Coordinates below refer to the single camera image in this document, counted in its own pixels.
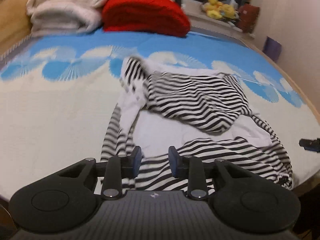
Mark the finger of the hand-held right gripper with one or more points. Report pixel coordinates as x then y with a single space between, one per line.
311 144

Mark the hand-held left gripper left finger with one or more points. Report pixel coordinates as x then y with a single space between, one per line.
137 160

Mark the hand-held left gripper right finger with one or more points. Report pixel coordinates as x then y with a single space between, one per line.
173 162

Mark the striped white hooded top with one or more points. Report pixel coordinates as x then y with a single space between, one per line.
195 97

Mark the blue patterned bed sheet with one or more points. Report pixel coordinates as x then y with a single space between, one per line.
50 120

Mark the purple mat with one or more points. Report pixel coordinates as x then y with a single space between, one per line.
272 48

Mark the red folded blanket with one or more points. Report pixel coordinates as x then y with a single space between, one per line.
145 13

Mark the white window sill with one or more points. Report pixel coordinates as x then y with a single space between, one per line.
200 15

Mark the yellow bear plush toy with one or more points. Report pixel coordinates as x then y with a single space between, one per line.
228 10

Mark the white fluffy folded blanket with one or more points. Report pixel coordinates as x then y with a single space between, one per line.
60 21

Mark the yellow duck plush toy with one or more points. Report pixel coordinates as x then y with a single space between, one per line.
212 8

